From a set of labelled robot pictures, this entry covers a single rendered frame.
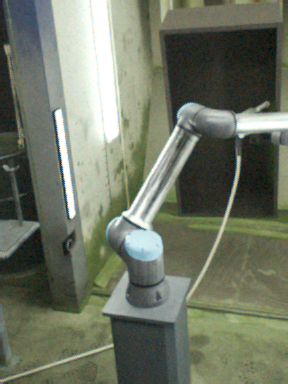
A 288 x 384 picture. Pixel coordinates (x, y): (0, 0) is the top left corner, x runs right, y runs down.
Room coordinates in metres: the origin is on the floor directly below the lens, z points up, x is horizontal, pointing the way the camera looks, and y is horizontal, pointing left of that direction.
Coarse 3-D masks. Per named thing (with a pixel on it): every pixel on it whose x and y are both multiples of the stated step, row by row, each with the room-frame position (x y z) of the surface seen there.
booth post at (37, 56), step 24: (24, 0) 2.60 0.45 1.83; (48, 0) 2.72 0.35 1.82; (24, 24) 2.61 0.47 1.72; (48, 24) 2.69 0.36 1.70; (24, 48) 2.62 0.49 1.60; (48, 48) 2.65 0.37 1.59; (24, 72) 2.63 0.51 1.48; (48, 72) 2.62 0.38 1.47; (24, 96) 2.63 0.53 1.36; (48, 96) 2.59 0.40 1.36; (24, 120) 2.64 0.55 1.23; (48, 120) 2.59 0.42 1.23; (48, 144) 2.60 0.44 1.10; (48, 168) 2.61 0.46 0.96; (72, 168) 2.73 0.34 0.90; (48, 192) 2.62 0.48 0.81; (72, 192) 2.70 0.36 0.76; (48, 216) 2.62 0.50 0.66; (48, 240) 2.63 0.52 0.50; (48, 264) 2.64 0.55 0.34; (72, 264) 2.59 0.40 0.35; (72, 288) 2.59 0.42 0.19; (72, 312) 2.60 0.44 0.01
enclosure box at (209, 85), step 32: (160, 32) 2.64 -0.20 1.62; (192, 32) 2.60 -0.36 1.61; (224, 32) 2.93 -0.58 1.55; (256, 32) 2.89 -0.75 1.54; (192, 64) 3.01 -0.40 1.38; (224, 64) 2.97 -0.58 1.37; (256, 64) 2.92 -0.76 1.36; (192, 96) 3.05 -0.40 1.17; (224, 96) 3.01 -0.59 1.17; (256, 96) 2.96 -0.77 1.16; (192, 160) 3.15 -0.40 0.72; (224, 160) 3.10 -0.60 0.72; (256, 160) 3.05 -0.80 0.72; (192, 192) 3.10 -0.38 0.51; (224, 192) 3.05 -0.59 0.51; (256, 192) 3.01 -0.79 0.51
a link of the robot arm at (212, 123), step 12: (204, 120) 2.00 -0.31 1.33; (216, 120) 1.99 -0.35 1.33; (228, 120) 1.98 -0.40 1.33; (240, 120) 2.02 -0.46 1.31; (252, 120) 2.04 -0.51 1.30; (264, 120) 2.06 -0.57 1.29; (276, 120) 2.09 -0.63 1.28; (204, 132) 2.00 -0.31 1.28; (216, 132) 1.98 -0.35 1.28; (228, 132) 1.98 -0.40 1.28; (240, 132) 2.02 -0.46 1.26; (252, 132) 2.05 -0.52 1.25
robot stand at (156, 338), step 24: (120, 288) 1.89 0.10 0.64; (120, 312) 1.72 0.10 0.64; (144, 312) 1.71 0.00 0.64; (168, 312) 1.70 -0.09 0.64; (120, 336) 1.73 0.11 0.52; (144, 336) 1.69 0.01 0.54; (168, 336) 1.67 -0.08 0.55; (120, 360) 1.73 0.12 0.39; (144, 360) 1.69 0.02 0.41; (168, 360) 1.66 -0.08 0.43
